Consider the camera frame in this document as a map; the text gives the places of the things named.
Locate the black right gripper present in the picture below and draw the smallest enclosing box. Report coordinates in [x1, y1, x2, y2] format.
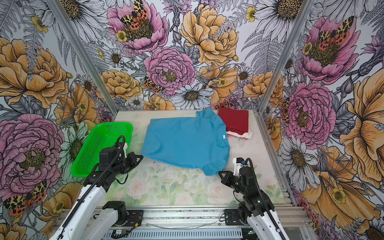
[217, 170, 247, 196]

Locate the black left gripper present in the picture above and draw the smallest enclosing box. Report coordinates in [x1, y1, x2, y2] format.
[112, 151, 143, 175]

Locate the blue t-shirt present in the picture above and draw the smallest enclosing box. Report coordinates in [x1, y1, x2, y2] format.
[141, 109, 230, 176]

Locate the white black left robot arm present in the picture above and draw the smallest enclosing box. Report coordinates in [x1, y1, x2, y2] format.
[51, 147, 144, 240]

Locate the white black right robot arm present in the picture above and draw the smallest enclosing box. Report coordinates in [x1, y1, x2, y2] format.
[218, 167, 289, 240]

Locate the green plastic basket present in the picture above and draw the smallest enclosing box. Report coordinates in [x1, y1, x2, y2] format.
[71, 122, 134, 178]

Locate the dark red folded t-shirt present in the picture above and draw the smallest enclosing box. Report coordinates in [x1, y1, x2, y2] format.
[218, 108, 249, 135]

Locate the small green circuit board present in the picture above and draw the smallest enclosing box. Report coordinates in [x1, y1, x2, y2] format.
[111, 230, 123, 239]

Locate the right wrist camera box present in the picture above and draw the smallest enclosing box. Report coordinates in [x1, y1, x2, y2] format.
[233, 158, 248, 176]

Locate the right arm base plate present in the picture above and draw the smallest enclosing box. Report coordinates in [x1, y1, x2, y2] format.
[224, 209, 248, 226]

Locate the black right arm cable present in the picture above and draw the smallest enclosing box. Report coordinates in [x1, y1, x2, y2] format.
[244, 157, 286, 240]

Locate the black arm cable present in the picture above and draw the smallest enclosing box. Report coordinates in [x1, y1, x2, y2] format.
[244, 157, 286, 240]
[56, 135, 127, 238]

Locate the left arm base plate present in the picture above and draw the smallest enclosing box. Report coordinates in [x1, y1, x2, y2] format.
[122, 210, 144, 228]

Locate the aluminium front base frame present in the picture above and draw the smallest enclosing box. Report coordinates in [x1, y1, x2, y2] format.
[50, 205, 319, 240]

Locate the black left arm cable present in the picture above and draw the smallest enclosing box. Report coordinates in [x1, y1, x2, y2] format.
[56, 135, 127, 238]

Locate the aluminium left corner post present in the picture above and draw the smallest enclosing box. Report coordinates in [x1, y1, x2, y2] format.
[47, 1, 119, 117]

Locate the aluminium corner post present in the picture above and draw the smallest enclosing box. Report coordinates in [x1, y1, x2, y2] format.
[258, 0, 315, 115]
[47, 1, 119, 117]

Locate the aluminium right corner post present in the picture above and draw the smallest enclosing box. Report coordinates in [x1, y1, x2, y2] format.
[258, 0, 315, 115]

